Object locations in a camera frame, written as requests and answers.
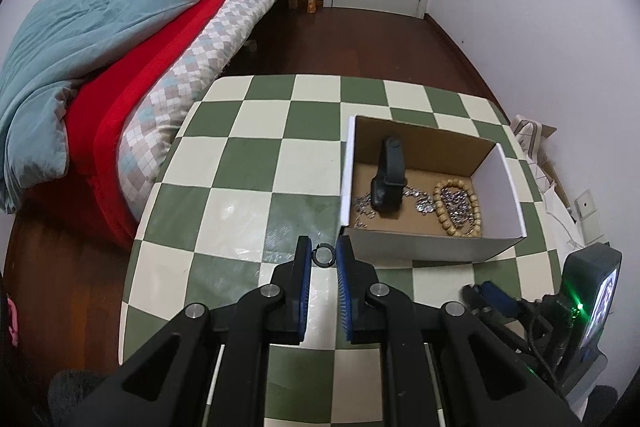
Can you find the brown cardboard piece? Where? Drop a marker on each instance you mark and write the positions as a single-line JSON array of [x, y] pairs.
[[547, 132]]

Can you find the cardboard box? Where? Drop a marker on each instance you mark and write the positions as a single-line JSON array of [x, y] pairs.
[[415, 247]]

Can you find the grey wall socket plate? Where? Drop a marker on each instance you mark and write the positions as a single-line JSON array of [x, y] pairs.
[[594, 228]]

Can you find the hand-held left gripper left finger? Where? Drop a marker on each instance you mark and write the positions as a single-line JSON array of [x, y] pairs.
[[301, 292]]

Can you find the patterned beige fabric bag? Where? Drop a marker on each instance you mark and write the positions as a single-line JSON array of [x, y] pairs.
[[527, 134]]

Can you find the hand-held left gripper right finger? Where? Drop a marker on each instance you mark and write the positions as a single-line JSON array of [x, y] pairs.
[[344, 297]]

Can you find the green white checkered tablecloth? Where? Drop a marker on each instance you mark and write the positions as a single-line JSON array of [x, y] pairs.
[[240, 187]]

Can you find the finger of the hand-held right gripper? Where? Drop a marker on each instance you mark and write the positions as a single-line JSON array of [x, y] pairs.
[[497, 297]]

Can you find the small orange drink bottle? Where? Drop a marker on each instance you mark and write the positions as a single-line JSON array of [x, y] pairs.
[[311, 2]]

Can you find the black smart band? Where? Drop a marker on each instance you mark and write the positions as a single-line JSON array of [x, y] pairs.
[[387, 192]]

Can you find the grey wall switch plate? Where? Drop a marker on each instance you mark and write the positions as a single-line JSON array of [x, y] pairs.
[[583, 205]]

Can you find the bed with blue blanket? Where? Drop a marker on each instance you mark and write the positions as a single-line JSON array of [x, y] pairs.
[[85, 32], [130, 77]]

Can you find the pink object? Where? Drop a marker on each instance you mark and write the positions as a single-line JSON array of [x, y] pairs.
[[13, 319]]

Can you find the diamond pattern bed sheet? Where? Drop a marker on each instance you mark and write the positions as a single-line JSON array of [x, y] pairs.
[[200, 67]]

